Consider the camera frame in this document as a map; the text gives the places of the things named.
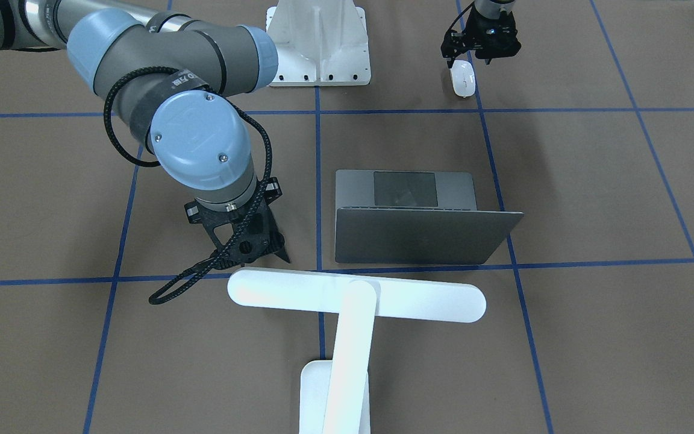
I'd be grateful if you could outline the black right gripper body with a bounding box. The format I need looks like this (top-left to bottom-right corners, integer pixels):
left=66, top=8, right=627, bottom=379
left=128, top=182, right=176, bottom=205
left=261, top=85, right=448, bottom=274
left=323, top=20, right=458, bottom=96
left=184, top=178, right=284, bottom=266

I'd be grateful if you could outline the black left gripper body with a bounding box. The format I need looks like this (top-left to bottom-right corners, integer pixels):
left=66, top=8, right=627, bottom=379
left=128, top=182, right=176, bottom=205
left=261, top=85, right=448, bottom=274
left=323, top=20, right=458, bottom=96
left=440, top=9, right=522, bottom=64

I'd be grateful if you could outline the white computer mouse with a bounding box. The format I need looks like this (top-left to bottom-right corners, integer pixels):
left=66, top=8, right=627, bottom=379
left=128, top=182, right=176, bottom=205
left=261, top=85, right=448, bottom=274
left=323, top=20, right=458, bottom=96
left=449, top=58, right=476, bottom=98

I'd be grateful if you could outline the grey laptop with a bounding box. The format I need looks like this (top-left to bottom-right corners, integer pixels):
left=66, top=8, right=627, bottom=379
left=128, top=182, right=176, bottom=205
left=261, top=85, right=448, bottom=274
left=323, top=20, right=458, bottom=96
left=335, top=169, right=524, bottom=265

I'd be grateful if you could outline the black mouse pad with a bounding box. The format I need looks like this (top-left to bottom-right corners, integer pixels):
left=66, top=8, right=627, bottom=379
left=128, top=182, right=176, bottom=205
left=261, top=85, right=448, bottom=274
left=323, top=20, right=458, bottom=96
left=259, top=237, right=291, bottom=263

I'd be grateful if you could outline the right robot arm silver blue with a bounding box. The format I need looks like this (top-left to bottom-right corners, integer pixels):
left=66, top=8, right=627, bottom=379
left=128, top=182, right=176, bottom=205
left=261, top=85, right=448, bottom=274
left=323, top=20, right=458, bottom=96
left=0, top=1, right=289, bottom=269

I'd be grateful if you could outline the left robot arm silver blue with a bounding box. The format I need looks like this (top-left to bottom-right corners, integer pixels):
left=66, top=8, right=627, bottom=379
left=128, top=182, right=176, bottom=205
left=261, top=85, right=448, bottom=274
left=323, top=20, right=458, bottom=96
left=440, top=1, right=521, bottom=69

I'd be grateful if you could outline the white desk lamp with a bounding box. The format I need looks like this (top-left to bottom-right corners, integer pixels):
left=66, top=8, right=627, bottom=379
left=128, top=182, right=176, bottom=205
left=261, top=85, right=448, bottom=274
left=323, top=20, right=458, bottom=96
left=228, top=267, right=487, bottom=433

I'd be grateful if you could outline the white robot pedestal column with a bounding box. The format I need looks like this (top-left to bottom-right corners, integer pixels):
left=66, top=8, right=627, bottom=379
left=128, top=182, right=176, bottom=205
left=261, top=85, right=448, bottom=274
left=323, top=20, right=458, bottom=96
left=265, top=1, right=372, bottom=86

